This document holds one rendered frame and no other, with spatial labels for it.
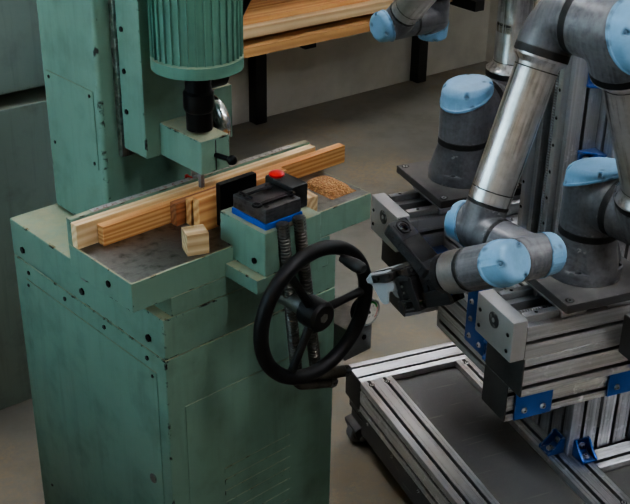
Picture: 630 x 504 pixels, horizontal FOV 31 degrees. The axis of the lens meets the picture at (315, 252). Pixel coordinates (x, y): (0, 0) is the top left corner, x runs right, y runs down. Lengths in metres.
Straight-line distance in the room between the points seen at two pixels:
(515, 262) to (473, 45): 4.34
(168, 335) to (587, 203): 0.82
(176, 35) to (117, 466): 0.95
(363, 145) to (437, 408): 2.28
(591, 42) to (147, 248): 0.89
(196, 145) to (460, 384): 1.15
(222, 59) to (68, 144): 0.49
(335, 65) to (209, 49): 3.42
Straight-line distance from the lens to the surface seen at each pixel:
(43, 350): 2.60
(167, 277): 2.05
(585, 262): 2.21
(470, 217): 1.95
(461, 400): 2.92
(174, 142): 2.22
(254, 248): 2.07
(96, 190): 2.38
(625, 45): 1.81
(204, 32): 2.05
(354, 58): 5.53
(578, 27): 1.85
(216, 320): 2.17
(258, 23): 4.55
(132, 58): 2.21
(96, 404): 2.46
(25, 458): 3.12
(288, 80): 5.31
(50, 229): 2.46
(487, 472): 2.70
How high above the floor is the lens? 1.87
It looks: 28 degrees down
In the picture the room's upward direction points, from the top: 1 degrees clockwise
